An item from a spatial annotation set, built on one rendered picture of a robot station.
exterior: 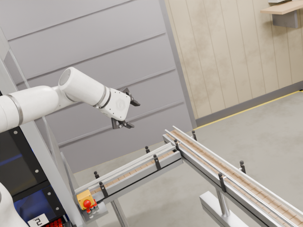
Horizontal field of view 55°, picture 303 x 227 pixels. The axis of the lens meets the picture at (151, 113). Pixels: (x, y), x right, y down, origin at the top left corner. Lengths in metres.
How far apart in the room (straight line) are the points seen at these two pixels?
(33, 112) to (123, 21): 2.70
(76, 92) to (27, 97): 0.18
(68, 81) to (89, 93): 0.08
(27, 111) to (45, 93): 0.08
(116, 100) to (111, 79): 2.49
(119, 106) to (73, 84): 0.20
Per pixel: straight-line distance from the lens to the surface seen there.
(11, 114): 0.83
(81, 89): 0.98
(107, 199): 1.83
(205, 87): 3.91
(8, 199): 0.79
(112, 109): 1.05
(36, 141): 1.48
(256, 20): 4.04
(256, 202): 1.44
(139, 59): 3.54
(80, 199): 1.65
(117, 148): 3.89
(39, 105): 0.87
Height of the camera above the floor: 1.93
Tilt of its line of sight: 23 degrees down
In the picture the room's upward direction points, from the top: 18 degrees counter-clockwise
